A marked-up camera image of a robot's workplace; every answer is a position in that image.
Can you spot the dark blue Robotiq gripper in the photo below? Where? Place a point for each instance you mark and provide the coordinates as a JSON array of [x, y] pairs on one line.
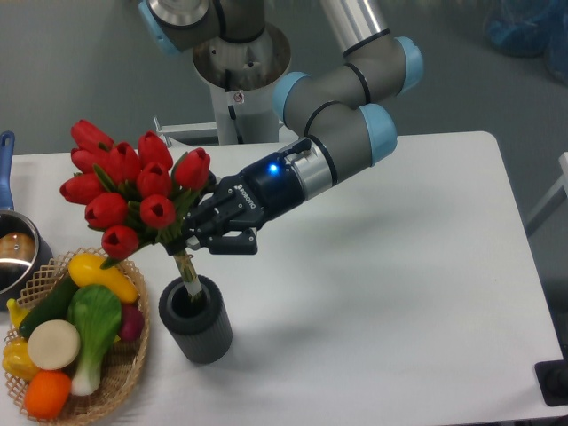
[[264, 190]]

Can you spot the red tulip bouquet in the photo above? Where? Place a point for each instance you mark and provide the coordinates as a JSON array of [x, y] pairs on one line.
[[137, 196]]

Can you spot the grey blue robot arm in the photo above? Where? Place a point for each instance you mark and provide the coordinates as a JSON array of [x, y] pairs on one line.
[[338, 118]]

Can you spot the grey ribbed cylindrical vase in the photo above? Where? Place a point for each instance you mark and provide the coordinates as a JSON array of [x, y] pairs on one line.
[[203, 334]]

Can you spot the red radish toy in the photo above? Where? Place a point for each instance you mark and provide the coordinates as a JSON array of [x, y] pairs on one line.
[[132, 323]]

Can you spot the yellow squash toy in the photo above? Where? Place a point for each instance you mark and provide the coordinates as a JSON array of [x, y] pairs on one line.
[[85, 269]]

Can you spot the green bok choy toy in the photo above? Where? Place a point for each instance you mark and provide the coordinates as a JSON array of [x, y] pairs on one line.
[[96, 313]]

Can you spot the woven wicker basket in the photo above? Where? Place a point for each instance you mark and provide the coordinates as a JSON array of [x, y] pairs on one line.
[[121, 367]]

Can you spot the green cucumber toy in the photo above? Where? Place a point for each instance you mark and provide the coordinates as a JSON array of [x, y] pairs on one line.
[[53, 306]]

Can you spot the cream round bun toy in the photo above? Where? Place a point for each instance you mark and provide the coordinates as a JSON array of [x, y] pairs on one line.
[[54, 345]]

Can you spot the yellow banana toy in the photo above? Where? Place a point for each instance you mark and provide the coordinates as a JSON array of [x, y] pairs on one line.
[[17, 313]]

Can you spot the orange fruit toy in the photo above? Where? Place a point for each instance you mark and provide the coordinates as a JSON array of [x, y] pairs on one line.
[[47, 394]]

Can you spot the yellow bell pepper toy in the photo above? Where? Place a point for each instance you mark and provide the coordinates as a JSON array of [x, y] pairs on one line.
[[17, 362]]

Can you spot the blue plastic bag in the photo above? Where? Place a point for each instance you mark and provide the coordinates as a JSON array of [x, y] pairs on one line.
[[530, 29]]

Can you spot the black device at table edge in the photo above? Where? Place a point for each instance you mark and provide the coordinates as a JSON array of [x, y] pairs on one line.
[[552, 379]]

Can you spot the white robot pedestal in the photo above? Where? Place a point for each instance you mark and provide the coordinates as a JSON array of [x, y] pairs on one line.
[[241, 79]]

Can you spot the blue handled steel saucepan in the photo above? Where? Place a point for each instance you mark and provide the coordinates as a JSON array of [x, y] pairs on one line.
[[23, 249]]

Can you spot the white frame at right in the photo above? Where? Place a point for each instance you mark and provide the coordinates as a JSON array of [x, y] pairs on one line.
[[549, 202]]

